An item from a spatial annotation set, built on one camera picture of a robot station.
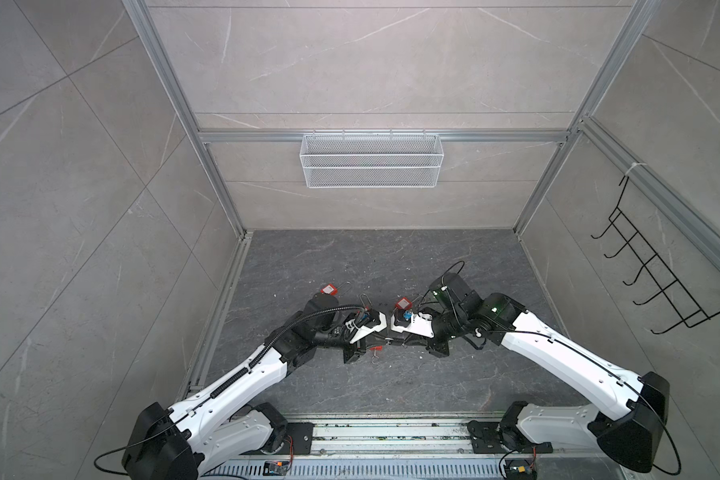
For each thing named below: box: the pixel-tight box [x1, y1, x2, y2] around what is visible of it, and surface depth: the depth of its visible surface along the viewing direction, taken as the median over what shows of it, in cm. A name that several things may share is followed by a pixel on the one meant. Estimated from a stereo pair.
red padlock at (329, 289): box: [320, 283, 339, 296], surface depth 103 cm
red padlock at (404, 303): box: [395, 296, 413, 310], surface depth 100 cm
